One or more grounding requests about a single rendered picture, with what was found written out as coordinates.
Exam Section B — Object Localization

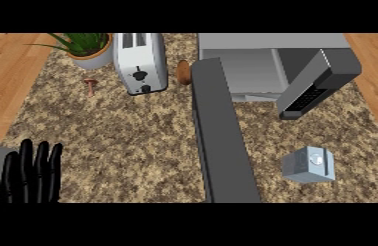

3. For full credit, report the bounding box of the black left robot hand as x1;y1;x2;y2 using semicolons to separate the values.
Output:
0;138;65;204

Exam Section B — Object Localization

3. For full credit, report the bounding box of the dark grey microwave door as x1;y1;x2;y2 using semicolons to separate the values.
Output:
189;57;263;204

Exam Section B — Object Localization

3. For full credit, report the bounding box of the pale grey milk carton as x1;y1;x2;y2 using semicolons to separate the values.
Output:
281;145;339;184

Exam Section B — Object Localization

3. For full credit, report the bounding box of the grey microwave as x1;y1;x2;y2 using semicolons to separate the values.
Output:
197;33;364;121

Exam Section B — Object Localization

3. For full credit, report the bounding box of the brown mushroom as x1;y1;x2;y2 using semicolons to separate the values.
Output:
82;78;101;98

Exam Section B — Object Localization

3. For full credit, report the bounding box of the green potted plant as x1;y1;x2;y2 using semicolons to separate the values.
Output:
27;33;116;71

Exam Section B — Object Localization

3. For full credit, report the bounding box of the white toaster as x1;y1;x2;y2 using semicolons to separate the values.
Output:
113;33;170;97

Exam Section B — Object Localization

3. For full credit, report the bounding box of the brown round bread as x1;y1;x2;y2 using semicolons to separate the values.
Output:
176;59;194;86

